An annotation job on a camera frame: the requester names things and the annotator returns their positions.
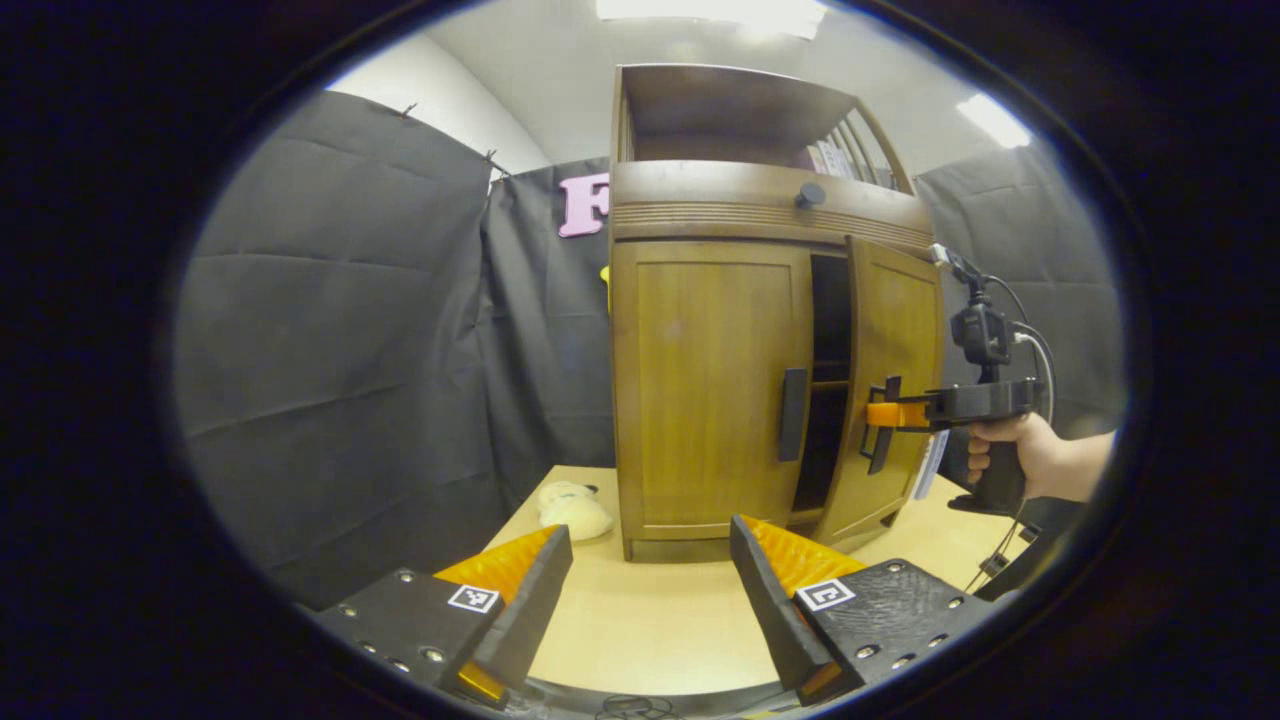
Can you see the large ceiling light panel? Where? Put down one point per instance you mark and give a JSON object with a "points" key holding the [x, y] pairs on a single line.
{"points": [[710, 12]]}

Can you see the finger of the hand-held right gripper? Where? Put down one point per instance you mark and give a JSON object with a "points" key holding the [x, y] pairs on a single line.
{"points": [[895, 414]]}

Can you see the row of books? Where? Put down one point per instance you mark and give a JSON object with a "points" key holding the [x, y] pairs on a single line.
{"points": [[835, 160]]}

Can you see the white paper leaflet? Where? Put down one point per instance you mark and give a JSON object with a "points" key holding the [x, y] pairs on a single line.
{"points": [[930, 465]]}

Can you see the wooden double-door shoe cabinet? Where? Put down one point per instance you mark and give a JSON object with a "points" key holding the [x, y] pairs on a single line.
{"points": [[740, 110]]}

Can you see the wooden shoe cabinet door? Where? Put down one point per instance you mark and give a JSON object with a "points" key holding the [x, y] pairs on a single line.
{"points": [[895, 320], [700, 380]]}

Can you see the cream plush toy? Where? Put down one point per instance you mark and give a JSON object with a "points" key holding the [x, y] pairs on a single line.
{"points": [[575, 515]]}

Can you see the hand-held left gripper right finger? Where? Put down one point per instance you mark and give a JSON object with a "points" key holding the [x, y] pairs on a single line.
{"points": [[765, 600]]}

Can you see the narrow ceiling light panel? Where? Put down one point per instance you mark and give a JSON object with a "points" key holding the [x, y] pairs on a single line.
{"points": [[992, 120]]}

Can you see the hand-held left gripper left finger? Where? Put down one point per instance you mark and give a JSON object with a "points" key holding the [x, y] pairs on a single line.
{"points": [[530, 610]]}

